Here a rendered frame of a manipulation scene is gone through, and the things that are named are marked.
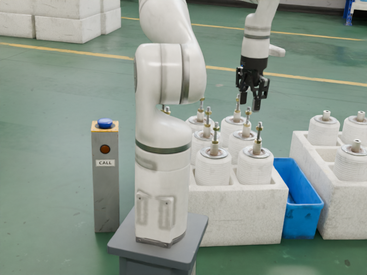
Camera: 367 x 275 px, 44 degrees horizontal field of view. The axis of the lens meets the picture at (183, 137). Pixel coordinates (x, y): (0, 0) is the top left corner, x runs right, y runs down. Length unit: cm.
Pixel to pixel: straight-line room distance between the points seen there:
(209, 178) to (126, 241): 47
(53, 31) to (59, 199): 241
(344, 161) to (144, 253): 74
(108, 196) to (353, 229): 70
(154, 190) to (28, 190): 89
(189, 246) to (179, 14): 39
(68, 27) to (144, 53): 305
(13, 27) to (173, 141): 333
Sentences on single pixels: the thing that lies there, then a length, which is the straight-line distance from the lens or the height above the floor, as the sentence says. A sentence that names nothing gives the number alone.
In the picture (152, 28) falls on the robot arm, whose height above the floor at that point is 63.
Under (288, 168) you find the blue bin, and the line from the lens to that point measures 158.
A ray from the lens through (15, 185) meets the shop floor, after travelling 162.
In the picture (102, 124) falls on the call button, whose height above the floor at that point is 33.
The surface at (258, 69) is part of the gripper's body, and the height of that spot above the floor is 46.
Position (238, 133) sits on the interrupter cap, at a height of 25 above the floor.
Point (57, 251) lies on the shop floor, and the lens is 129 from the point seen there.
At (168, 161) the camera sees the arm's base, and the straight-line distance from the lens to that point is 71.
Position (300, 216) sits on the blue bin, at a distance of 133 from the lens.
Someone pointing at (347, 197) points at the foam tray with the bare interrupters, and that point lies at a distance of 135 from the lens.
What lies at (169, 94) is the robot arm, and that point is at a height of 57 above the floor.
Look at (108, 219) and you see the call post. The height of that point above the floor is 5.
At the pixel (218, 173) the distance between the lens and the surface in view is 121.
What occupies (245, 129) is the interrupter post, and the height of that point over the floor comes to 27.
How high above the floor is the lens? 77
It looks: 23 degrees down
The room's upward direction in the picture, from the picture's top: 3 degrees clockwise
